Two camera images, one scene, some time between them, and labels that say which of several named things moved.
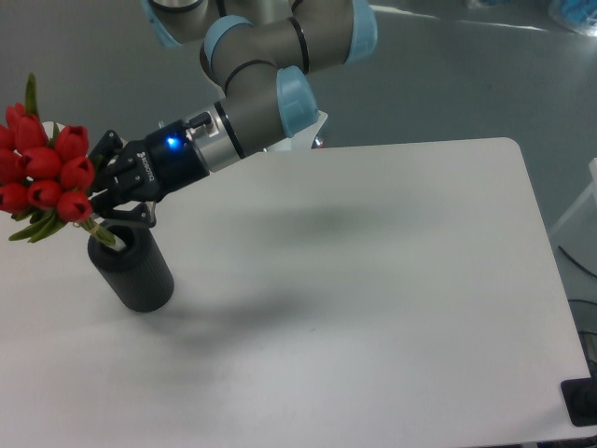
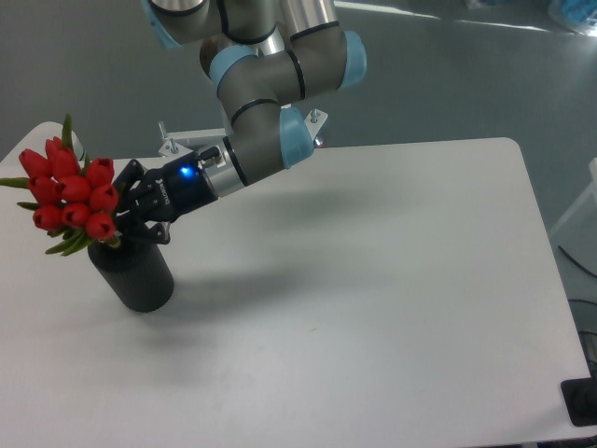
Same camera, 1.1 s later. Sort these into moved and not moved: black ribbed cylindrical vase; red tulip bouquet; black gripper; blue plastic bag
Moved: red tulip bouquet; black gripper
Not moved: black ribbed cylindrical vase; blue plastic bag
